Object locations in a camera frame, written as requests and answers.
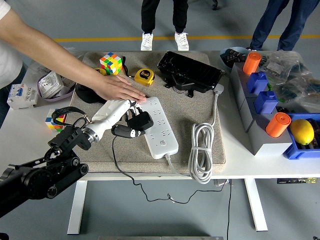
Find white wall socket module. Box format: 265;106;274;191
59;76;76;91
38;71;63;98

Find light blue bowl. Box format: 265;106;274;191
219;46;251;71

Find clear bag of metal parts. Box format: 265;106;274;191
28;47;85;78

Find yellow lemon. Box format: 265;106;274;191
289;118;315;146

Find black folded cloth bag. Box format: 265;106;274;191
74;83;108;104

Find small colourful puzzle cube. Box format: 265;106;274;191
44;108;67;131

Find yellow tape measure round label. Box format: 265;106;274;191
121;56;155;87

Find thin black plug cord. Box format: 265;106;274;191
111;134;228;205

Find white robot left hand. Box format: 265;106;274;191
86;99;146;141

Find black plug adapter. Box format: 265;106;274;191
127;111;154;131

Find white power strip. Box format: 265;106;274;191
136;96;180;160

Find black hanging cable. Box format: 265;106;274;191
226;178;232;240

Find white table leg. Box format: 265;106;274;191
243;178;269;232
66;179;88;236

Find person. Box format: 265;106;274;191
140;0;190;52
0;0;27;131
246;0;320;52

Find black table control panel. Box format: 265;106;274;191
276;177;318;185

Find white power strip cable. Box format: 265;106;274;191
164;83;225;186

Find glossy black device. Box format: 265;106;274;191
157;51;225;98

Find orange cylinder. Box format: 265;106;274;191
242;51;262;75
265;112;292;138

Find person's hand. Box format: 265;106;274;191
93;74;148;102

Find clear bag of components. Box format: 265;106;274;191
274;73;320;115
258;49;315;85

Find blue plastic bin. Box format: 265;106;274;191
282;112;320;160

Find grey-brown mat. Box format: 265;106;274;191
54;51;226;175

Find dark circuit boards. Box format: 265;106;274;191
222;49;247;68

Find grey box under table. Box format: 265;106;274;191
213;178;232;187

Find white circuit breaker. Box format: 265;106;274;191
6;83;39;110

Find large colourful puzzle cube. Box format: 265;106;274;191
99;51;123;76

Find blue plastic block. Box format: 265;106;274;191
253;90;279;115
246;71;269;96

